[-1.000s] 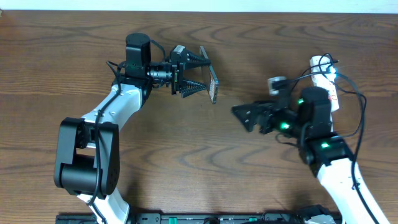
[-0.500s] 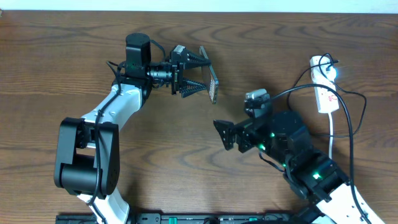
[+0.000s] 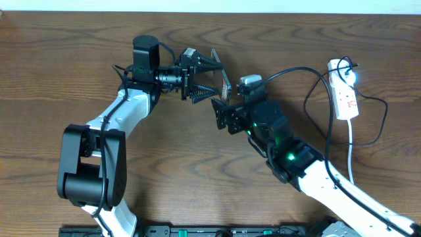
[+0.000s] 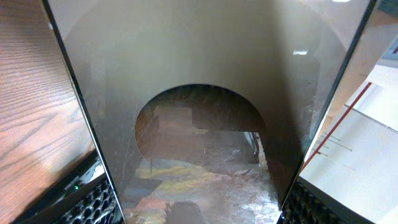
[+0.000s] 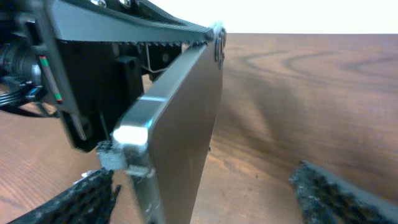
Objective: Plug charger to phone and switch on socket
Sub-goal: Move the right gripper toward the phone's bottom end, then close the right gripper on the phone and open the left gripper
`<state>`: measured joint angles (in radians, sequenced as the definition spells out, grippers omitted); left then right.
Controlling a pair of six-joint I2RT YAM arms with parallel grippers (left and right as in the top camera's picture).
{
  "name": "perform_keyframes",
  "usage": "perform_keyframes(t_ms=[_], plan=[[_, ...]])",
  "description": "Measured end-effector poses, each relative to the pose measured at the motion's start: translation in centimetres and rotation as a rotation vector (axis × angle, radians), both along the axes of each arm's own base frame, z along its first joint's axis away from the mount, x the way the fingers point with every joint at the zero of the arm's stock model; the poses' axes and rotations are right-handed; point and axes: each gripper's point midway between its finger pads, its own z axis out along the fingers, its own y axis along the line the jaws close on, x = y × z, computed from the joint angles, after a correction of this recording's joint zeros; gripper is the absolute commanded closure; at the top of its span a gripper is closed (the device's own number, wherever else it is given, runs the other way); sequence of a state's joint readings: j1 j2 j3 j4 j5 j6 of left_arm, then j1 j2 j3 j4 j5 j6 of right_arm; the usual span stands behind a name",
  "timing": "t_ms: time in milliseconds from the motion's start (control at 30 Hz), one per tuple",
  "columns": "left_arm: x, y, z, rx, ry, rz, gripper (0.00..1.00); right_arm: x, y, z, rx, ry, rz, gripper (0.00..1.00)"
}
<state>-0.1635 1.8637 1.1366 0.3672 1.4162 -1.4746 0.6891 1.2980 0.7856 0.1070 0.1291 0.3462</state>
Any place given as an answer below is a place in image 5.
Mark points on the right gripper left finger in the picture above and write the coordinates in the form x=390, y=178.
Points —
x=90, y=200

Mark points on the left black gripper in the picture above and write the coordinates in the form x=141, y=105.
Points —
x=91, y=62

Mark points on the Galaxy S25 Ultra smartphone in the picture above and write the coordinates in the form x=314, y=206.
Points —
x=165, y=135

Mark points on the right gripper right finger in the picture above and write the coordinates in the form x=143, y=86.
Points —
x=326, y=198

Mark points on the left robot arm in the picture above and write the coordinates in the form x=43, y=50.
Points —
x=20, y=66

